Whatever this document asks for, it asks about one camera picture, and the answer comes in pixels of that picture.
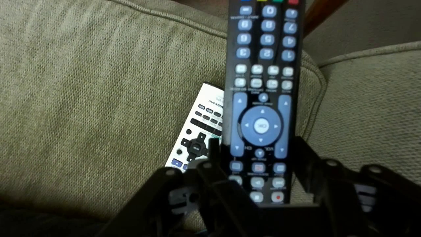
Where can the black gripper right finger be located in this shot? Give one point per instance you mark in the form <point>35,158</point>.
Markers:
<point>373,202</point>

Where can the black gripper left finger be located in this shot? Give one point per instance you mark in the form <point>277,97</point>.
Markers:
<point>198,203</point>

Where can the white remote control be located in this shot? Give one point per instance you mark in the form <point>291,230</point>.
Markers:
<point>203,123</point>

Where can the black remote control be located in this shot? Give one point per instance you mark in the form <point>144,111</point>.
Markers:
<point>264,55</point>

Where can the beige fabric sofa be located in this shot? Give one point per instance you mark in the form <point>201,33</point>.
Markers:
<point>95,92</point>

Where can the dark wooden side table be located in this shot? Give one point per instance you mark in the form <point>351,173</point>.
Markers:
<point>318,12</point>

